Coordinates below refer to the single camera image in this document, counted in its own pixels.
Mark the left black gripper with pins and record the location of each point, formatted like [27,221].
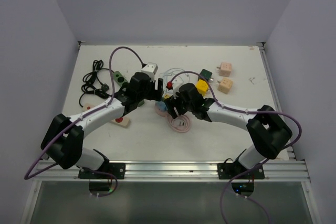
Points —
[155,94]

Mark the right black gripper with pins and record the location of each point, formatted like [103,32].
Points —
[171,103]

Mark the yellow charger cube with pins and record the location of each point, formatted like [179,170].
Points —
[166,96]

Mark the blue charger cube front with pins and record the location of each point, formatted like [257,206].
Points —
[161,106]

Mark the pink round charging base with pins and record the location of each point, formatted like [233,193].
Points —
[161,113]

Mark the yellow cube adapter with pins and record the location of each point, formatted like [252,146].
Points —
[202,87]

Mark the green power strip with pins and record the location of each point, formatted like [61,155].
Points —
[119,78]

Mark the dark green cube adapter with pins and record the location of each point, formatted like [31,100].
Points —
[206,75]

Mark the beige power strip red sockets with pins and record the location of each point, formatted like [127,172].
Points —
[122,122]

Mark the beige cube adapter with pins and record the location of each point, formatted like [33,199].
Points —
[224,85]

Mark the pink cube adapter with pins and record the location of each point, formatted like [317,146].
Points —
[224,69]

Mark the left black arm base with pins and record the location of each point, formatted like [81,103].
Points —
[105,171]

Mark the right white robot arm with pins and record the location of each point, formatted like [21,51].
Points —
[268,131]

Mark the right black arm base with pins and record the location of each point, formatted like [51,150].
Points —
[243,185]

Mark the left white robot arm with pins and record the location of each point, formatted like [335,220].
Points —
[63,141]

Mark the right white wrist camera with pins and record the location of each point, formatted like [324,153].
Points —
[174,85]

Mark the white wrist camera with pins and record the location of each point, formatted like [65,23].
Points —
[174,85]
[150,69]

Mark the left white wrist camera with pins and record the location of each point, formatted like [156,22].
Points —
[150,69]

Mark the aluminium frame rail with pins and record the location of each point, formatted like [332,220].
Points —
[171,171]

